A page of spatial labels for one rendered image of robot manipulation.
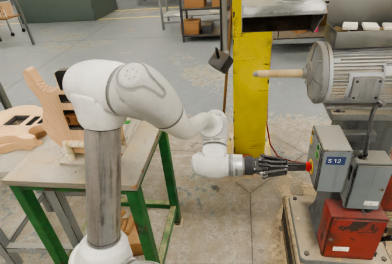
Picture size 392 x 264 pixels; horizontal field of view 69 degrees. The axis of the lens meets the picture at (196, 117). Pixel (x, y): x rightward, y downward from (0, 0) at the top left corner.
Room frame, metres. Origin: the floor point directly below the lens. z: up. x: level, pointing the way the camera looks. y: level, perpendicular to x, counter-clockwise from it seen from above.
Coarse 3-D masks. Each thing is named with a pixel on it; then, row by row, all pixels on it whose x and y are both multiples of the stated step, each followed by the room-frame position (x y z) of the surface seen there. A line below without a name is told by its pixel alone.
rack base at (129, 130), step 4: (128, 120) 1.21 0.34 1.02; (132, 120) 1.23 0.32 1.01; (124, 124) 1.17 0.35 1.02; (128, 124) 1.18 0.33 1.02; (132, 124) 1.22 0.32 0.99; (124, 128) 1.13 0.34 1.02; (128, 128) 1.17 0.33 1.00; (132, 128) 1.21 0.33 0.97; (136, 128) 1.25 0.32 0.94; (124, 132) 1.12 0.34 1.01; (128, 132) 1.16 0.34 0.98; (132, 132) 1.20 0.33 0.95; (124, 136) 1.11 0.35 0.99; (128, 136) 1.15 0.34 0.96; (132, 136) 1.19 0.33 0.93; (124, 140) 1.11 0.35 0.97; (128, 140) 1.14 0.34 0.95; (124, 144) 1.11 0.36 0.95; (128, 144) 1.13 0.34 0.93
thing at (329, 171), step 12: (324, 132) 0.83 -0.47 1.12; (336, 132) 0.82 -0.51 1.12; (312, 144) 0.84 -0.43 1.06; (324, 144) 0.76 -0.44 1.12; (336, 144) 0.76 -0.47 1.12; (348, 144) 0.75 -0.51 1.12; (312, 156) 0.82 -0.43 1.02; (324, 156) 0.73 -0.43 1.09; (336, 156) 0.73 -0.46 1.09; (348, 156) 0.72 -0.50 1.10; (360, 156) 0.88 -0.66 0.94; (312, 168) 0.79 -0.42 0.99; (324, 168) 0.73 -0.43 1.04; (336, 168) 0.72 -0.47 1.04; (312, 180) 0.77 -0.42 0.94; (324, 180) 0.73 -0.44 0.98; (336, 180) 0.72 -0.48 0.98
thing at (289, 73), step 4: (260, 72) 1.10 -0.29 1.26; (264, 72) 1.10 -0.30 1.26; (268, 72) 1.10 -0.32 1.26; (272, 72) 1.09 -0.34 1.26; (276, 72) 1.09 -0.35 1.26; (280, 72) 1.09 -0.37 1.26; (284, 72) 1.08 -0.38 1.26; (288, 72) 1.08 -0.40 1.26; (292, 72) 1.08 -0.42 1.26; (296, 72) 1.07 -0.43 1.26; (300, 72) 1.07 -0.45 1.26; (260, 76) 1.10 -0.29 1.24; (264, 76) 1.10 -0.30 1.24; (268, 76) 1.09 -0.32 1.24; (272, 76) 1.09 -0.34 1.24; (276, 76) 1.09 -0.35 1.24; (280, 76) 1.08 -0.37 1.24; (284, 76) 1.08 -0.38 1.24; (288, 76) 1.08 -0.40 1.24; (292, 76) 1.08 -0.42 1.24; (296, 76) 1.07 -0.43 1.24; (300, 76) 1.07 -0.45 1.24
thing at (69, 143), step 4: (64, 140) 1.03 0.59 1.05; (68, 140) 1.03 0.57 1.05; (72, 140) 1.03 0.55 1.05; (76, 140) 1.02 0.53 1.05; (80, 140) 1.02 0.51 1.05; (64, 144) 1.02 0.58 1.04; (68, 144) 1.02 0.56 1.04; (72, 144) 1.01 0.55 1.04; (76, 144) 1.01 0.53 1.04; (80, 144) 1.00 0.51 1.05
